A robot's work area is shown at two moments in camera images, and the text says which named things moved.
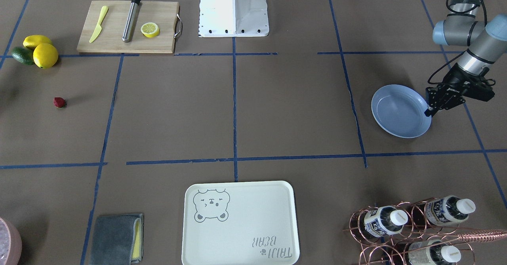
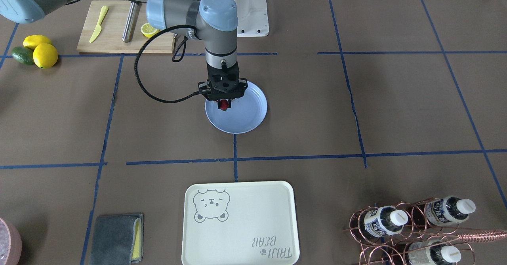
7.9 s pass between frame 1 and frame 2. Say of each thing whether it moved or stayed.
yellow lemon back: stayed
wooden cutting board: stayed
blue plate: moved
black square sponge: stayed
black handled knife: stayed
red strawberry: moved
